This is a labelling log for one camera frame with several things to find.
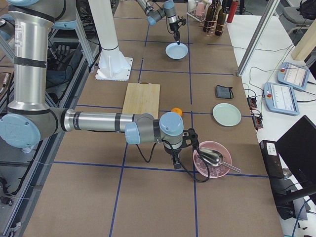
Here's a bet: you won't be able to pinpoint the black computer box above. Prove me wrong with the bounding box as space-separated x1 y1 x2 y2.
259 140 284 179

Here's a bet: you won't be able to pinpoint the teach pendant near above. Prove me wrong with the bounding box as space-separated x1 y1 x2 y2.
264 82 300 116

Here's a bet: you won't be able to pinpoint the teach pendant far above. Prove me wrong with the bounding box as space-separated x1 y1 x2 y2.
277 62 310 91

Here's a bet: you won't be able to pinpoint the white wire cup rack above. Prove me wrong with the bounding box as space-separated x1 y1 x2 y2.
187 0 205 22

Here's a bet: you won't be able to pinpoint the bamboo cutting board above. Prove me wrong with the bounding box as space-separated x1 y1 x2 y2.
122 83 160 119

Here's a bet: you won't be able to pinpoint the pink bowl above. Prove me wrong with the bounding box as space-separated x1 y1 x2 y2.
193 141 232 178

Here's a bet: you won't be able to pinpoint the copper wire bottle rack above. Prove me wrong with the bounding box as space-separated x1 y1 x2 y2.
206 0 227 36

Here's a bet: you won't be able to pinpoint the clear ice cubes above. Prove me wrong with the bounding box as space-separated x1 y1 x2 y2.
193 153 230 178

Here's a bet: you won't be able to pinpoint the teach pendant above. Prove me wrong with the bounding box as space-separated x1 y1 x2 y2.
264 82 300 116
277 62 310 91

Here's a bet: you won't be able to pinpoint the light green plate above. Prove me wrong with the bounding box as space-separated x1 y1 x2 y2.
212 103 241 127

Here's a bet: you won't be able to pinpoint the red bottle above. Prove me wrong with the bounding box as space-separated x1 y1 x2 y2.
226 0 238 23

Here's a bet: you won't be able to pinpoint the black monitor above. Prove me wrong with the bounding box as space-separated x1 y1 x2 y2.
276 115 316 204

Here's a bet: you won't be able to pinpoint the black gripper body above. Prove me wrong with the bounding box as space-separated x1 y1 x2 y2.
169 21 180 41
164 144 182 169

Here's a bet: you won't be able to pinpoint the orange mandarin fruit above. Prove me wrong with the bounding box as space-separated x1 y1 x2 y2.
171 107 183 117

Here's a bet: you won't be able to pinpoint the aluminium frame post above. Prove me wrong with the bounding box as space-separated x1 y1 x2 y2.
237 0 280 77

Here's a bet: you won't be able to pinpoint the pink cup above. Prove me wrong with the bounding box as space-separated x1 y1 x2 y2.
196 2 204 16

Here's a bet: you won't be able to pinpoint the metal ice scoop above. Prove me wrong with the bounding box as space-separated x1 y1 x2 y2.
199 147 241 173

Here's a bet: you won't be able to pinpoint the folded grey cloth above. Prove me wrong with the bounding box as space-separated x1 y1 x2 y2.
215 85 234 99

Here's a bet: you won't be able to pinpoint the light blue plate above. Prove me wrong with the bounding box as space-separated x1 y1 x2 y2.
165 42 188 60

